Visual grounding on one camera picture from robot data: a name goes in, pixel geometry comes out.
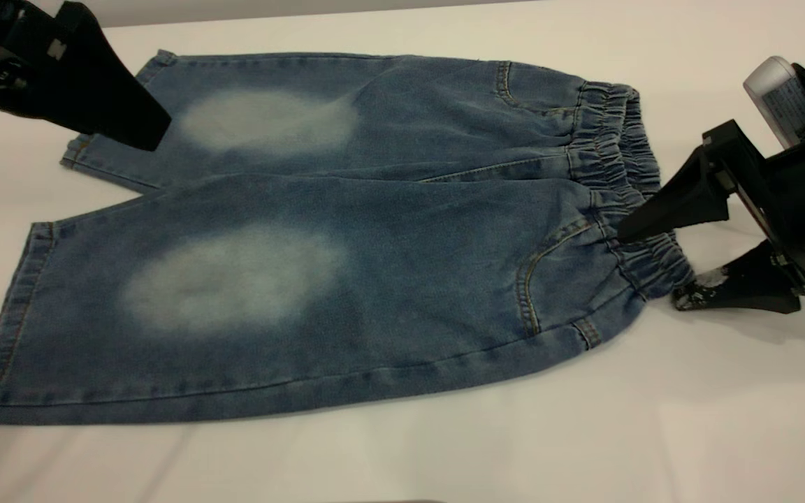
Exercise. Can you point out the blue denim jeans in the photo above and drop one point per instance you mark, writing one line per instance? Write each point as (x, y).
(409, 265)

